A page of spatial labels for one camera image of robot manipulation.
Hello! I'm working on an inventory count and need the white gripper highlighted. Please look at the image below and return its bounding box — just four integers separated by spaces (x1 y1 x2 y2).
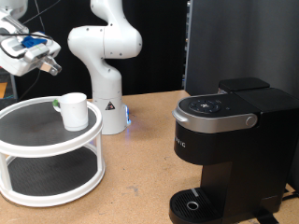
0 31 63 77

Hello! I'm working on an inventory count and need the white mug green-marked handle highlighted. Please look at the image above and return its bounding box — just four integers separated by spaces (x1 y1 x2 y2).
51 91 90 133

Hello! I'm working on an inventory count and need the black Keurig coffee machine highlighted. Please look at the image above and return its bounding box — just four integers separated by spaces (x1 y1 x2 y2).
168 77 299 224

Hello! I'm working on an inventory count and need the white two-tier turntable shelf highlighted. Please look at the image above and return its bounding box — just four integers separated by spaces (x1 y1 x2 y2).
0 95 107 208

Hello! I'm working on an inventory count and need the black backdrop curtain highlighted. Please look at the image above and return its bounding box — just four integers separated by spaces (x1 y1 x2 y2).
3 0 188 101

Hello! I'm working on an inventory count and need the dark grey partition panel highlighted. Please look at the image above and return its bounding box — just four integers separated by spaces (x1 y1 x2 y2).
183 0 299 101

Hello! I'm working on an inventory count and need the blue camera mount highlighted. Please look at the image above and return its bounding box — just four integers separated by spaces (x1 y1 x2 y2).
21 35 49 49

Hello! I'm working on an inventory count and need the grey metal shelf post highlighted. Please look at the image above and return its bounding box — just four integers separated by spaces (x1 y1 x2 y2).
8 74 18 99

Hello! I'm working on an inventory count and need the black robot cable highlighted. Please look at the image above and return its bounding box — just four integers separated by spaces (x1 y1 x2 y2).
0 0 62 101

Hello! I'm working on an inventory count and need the black power cord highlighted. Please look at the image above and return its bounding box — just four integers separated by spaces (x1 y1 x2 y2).
281 186 299 203

